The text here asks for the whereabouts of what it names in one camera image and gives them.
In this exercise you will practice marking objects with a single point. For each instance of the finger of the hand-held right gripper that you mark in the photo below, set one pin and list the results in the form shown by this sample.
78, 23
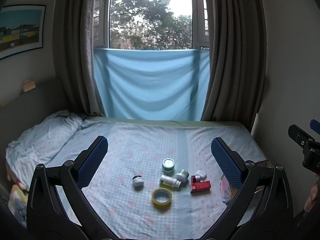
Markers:
298, 136
315, 125

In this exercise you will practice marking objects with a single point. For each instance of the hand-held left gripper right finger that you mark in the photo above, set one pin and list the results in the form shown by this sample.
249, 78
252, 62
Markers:
226, 162

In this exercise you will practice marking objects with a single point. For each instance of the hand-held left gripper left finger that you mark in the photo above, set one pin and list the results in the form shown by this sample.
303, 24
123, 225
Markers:
93, 161

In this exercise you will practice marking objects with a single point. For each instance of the patterned cardboard box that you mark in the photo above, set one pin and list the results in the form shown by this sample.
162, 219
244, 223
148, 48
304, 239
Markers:
225, 190

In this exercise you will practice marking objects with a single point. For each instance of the small white case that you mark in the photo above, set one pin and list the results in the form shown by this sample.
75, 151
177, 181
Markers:
201, 174

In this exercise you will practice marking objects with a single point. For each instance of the small red jar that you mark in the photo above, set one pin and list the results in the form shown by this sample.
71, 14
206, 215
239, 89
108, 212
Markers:
195, 178

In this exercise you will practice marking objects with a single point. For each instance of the red carton box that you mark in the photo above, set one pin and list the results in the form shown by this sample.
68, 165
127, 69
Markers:
200, 187

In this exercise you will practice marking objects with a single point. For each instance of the pale green jar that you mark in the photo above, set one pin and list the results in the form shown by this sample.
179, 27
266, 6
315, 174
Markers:
182, 175

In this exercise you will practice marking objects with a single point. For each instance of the white jar with black band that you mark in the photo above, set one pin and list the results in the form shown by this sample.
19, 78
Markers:
138, 180

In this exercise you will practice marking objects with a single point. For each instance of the white tin with green band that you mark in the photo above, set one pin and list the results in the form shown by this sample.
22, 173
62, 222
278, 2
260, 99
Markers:
168, 165

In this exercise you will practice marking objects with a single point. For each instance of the white pill bottle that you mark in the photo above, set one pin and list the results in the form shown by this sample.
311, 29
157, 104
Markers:
170, 181

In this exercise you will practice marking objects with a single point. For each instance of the yellow tape roll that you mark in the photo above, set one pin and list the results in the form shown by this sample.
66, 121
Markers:
162, 197

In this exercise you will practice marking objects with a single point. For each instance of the person's right hand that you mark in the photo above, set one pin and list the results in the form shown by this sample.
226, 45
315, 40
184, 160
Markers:
312, 198

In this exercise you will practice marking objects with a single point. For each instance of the blue floral bed sheet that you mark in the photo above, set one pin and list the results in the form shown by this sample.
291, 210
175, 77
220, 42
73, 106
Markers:
140, 150

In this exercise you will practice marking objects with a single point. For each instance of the crumpled blue floral duvet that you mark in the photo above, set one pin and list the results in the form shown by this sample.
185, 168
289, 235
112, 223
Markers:
42, 135

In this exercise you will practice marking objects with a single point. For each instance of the patterned pillow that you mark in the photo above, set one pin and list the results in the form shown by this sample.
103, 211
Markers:
16, 201

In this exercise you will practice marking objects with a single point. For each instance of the light blue hanging cloth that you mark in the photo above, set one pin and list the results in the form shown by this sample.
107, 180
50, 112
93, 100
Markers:
150, 82

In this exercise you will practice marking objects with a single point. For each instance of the small beige box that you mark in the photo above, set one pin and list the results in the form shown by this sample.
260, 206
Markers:
28, 85

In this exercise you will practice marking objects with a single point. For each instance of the grey right curtain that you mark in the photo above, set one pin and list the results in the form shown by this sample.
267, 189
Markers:
232, 50

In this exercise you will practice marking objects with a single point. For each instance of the grey curtain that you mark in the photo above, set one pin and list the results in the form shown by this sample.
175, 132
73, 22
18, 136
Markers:
75, 47
232, 50

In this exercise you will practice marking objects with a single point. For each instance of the grey left curtain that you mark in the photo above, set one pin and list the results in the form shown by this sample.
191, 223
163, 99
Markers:
75, 47

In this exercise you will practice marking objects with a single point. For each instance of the window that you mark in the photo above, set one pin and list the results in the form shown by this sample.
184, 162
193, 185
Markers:
150, 12

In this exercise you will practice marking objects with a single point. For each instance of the framed wall picture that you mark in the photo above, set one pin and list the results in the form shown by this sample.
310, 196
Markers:
18, 30

